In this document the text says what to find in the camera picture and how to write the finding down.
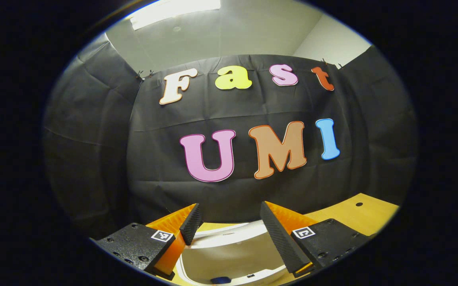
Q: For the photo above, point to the black backdrop cloth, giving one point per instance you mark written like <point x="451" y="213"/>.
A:
<point x="165" y="115"/>

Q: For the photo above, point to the ceiling light panel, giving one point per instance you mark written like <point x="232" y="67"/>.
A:
<point x="173" y="12"/>

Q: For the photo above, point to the wooden desktop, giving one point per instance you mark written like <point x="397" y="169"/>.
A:
<point x="352" y="216"/>

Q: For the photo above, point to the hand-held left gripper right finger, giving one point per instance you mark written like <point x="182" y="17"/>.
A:
<point x="280" y="242"/>

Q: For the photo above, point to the silver blue pop can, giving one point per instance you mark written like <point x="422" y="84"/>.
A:
<point x="221" y="280"/>

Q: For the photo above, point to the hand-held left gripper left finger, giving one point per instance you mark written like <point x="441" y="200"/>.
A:
<point x="192" y="224"/>

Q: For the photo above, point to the white desktop garbage bin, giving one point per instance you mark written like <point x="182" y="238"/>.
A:
<point x="229" y="254"/>

